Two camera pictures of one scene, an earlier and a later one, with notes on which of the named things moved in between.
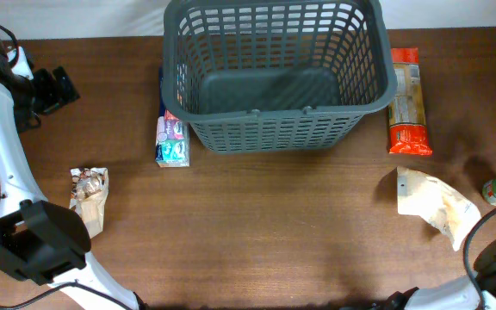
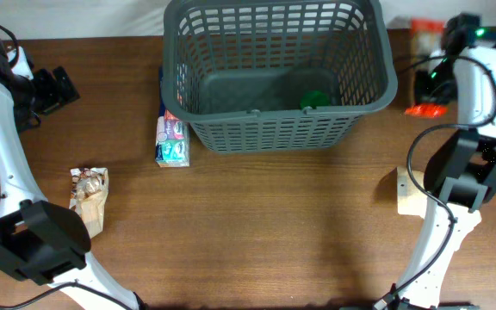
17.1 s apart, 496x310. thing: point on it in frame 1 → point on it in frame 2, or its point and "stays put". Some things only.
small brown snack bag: [89, 190] stays put
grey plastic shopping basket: [275, 76] stays put
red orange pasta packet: [406, 119] → [427, 37]
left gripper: [54, 97] stays put
